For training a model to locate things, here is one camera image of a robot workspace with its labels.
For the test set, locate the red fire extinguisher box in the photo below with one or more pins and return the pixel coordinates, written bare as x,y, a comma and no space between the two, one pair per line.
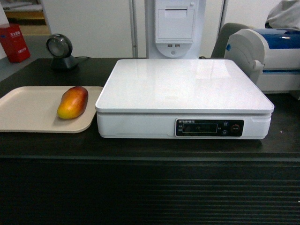
13,43

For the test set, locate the white checkout scale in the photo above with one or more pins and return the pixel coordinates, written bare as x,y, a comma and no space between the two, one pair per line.
182,99

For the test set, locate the dark red yellow mango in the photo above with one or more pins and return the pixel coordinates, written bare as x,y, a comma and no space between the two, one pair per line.
73,103

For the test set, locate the black round barcode scanner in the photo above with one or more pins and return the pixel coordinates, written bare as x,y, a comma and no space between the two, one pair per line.
60,47

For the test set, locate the white POS terminal stand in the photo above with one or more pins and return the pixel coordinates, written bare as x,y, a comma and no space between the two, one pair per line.
174,28

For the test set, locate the person in grey clothing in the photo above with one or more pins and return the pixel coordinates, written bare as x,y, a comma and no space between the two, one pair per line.
285,15

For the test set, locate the beige plastic tray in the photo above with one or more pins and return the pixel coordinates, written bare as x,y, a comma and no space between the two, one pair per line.
34,109

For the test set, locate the white partition post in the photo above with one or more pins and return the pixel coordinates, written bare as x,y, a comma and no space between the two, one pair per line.
133,22

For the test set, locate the white blue label printer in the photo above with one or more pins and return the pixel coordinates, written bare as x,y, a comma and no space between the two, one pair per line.
269,57

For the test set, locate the grey chair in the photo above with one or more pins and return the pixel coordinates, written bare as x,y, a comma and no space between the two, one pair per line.
226,31

